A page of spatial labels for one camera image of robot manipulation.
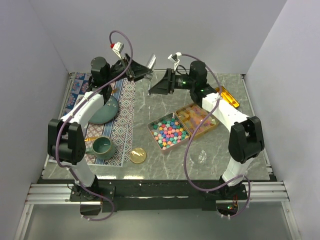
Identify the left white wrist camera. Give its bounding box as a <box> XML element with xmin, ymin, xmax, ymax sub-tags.
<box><xmin>110</xmin><ymin>41</ymin><xmax>124</xmax><ymax>60</ymax></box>

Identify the teal ceramic cup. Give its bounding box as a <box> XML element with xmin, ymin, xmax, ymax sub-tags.
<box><xmin>85</xmin><ymin>136</ymin><xmax>116</xmax><ymax>160</ymax></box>

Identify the pink tin of star candies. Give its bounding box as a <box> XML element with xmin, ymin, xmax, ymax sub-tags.
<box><xmin>147</xmin><ymin>112</ymin><xmax>191</xmax><ymax>154</ymax></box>

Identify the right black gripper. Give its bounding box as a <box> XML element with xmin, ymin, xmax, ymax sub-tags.
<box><xmin>148</xmin><ymin>68</ymin><xmax>196</xmax><ymax>95</ymax></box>

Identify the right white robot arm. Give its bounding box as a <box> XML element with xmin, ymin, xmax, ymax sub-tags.
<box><xmin>148</xmin><ymin>60</ymin><xmax>265</xmax><ymax>200</ymax></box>

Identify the patterned placemat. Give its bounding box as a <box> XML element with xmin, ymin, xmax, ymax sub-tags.
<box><xmin>62</xmin><ymin>72</ymin><xmax>135</xmax><ymax>167</ymax></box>

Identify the teal ceramic plate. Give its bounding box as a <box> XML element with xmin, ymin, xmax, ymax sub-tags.
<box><xmin>88</xmin><ymin>96</ymin><xmax>120</xmax><ymax>125</ymax></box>

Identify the round gold tin lid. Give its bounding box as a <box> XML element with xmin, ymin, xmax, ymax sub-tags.
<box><xmin>130</xmin><ymin>147</ymin><xmax>147</xmax><ymax>164</ymax></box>

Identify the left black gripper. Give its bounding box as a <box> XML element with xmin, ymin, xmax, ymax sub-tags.
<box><xmin>105</xmin><ymin>53</ymin><xmax>153</xmax><ymax>85</ymax></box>

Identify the gold spoon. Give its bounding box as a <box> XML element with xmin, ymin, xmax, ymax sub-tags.
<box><xmin>84</xmin><ymin>136</ymin><xmax>98</xmax><ymax>142</ymax></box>

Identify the silver metal scoop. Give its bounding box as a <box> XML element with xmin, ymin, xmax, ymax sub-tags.
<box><xmin>145</xmin><ymin>53</ymin><xmax>157</xmax><ymax>97</ymax></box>

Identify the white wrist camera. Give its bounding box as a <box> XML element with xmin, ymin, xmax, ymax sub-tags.
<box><xmin>110</xmin><ymin>41</ymin><xmax>124</xmax><ymax>60</ymax></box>
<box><xmin>167</xmin><ymin>52</ymin><xmax>182</xmax><ymax>71</ymax></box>

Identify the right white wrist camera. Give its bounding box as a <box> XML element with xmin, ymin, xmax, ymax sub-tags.
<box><xmin>167</xmin><ymin>52</ymin><xmax>182</xmax><ymax>71</ymax></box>

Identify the clear plastic ball half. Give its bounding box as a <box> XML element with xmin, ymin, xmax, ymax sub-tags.
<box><xmin>188</xmin><ymin>149</ymin><xmax>207</xmax><ymax>166</ymax></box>

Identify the gold tin of neon candies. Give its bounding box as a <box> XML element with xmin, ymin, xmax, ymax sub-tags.
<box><xmin>219</xmin><ymin>86</ymin><xmax>240</xmax><ymax>109</ymax></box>

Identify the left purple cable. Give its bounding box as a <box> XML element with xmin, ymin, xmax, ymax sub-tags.
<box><xmin>55</xmin><ymin>30</ymin><xmax>133</xmax><ymax>222</ymax></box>

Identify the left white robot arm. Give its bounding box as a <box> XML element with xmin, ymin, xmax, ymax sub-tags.
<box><xmin>47</xmin><ymin>54</ymin><xmax>156</xmax><ymax>201</ymax></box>

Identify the black base bar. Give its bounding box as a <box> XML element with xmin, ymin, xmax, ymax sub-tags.
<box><xmin>69</xmin><ymin>179</ymin><xmax>248</xmax><ymax>217</ymax></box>

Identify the gold tin of pastel candies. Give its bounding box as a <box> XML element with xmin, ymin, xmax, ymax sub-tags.
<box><xmin>175</xmin><ymin>103</ymin><xmax>220</xmax><ymax>140</ymax></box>

